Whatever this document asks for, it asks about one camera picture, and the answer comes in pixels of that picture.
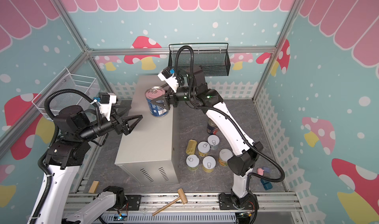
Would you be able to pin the black mesh wall basket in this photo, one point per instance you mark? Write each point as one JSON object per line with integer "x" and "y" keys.
{"x": 213, "y": 58}

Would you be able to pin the pink toy block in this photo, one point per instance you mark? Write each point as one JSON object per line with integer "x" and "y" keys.
{"x": 260, "y": 171}

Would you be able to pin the wooden block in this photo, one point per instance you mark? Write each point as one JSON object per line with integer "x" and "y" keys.
{"x": 94, "y": 186}

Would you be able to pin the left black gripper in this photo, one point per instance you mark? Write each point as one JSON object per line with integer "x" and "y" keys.
{"x": 124, "y": 128}

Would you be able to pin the blue soup can pink lid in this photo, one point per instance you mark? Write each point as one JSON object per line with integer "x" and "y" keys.
{"x": 155, "y": 97}

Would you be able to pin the peach fruit can plastic lid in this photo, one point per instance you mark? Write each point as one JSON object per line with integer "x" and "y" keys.
{"x": 224, "y": 156}

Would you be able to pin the grey metal cabinet counter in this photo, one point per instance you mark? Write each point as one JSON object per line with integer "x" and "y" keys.
{"x": 150, "y": 153}

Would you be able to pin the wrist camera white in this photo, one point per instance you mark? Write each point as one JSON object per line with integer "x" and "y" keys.
{"x": 105, "y": 101}
{"x": 168, "y": 75}

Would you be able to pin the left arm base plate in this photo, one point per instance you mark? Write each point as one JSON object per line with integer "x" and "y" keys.
{"x": 130, "y": 202}

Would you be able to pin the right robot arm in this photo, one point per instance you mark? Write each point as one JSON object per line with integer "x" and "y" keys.
{"x": 187, "y": 83}

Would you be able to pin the gold can lying down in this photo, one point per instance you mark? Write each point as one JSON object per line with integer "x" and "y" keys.
{"x": 191, "y": 147}

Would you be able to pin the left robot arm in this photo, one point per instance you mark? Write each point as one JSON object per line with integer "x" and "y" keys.
{"x": 74, "y": 130}

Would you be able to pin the teal toy block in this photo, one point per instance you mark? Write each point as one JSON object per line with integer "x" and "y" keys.
{"x": 266, "y": 184}

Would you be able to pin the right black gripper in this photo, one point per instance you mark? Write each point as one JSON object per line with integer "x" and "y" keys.
{"x": 172, "y": 98}

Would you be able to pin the dark blue chopped tomato can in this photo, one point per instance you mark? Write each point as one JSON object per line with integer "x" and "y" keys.
{"x": 212, "y": 128}

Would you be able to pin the wooden mallet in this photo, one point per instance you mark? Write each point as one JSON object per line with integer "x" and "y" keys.
{"x": 181, "y": 198}

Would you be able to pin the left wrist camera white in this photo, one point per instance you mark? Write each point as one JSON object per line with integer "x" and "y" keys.
{"x": 105, "y": 101}

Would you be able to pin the fruit can white lid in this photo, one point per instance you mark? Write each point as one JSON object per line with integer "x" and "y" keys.
{"x": 213, "y": 141}
{"x": 203, "y": 149}
{"x": 192, "y": 162}
{"x": 208, "y": 164}

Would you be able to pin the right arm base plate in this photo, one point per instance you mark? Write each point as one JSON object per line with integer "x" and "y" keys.
{"x": 230, "y": 201}

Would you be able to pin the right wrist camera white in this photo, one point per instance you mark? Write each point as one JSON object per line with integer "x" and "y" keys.
{"x": 168, "y": 75}

